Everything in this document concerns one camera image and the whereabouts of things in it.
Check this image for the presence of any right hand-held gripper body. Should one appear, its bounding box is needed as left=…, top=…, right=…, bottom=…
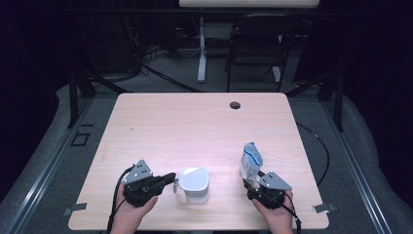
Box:
left=246, top=171, right=292, bottom=210

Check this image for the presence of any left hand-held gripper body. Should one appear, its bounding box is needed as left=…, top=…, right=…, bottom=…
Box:
left=122, top=159, right=169, bottom=208

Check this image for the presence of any white and blue bag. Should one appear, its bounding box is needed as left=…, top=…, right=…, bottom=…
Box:
left=239, top=141, right=265, bottom=190

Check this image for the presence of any clear jar with grey lid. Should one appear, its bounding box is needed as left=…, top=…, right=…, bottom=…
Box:
left=172, top=167, right=210, bottom=205

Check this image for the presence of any person's right hand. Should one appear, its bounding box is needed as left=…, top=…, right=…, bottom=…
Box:
left=252, top=190, right=297, bottom=227

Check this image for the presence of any person's left hand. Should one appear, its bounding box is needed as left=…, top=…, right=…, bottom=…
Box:
left=113, top=183, right=159, bottom=225

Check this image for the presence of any grey tape strip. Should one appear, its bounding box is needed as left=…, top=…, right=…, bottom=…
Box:
left=61, top=203, right=88, bottom=216
left=312, top=202, right=337, bottom=215

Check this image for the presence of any black metal stand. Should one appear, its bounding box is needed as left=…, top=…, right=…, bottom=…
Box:
left=286, top=68, right=346, bottom=133
left=67, top=68, right=131, bottom=130

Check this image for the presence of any white standing desk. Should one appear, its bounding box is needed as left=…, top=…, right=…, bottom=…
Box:
left=178, top=0, right=322, bottom=84

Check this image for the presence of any black folding chair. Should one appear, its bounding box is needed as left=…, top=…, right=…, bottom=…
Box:
left=225, top=13, right=302, bottom=94

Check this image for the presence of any left hand-held gripper cable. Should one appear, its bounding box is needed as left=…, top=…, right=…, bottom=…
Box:
left=106, top=165, right=135, bottom=234

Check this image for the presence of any hand-held gripper cable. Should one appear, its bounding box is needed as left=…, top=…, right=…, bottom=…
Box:
left=282, top=191, right=303, bottom=234
left=106, top=165, right=135, bottom=234

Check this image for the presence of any right hand-held gripper cable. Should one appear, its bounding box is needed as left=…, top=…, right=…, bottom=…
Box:
left=282, top=191, right=303, bottom=234

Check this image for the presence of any thin black floor cable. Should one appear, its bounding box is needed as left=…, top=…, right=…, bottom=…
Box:
left=295, top=121, right=331, bottom=188

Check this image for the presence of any aluminium floor rail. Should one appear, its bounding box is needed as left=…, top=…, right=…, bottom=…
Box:
left=319, top=97, right=394, bottom=234
left=2, top=97, right=95, bottom=234

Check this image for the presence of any bundle of floor cables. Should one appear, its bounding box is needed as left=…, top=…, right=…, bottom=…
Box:
left=121, top=16, right=204, bottom=94

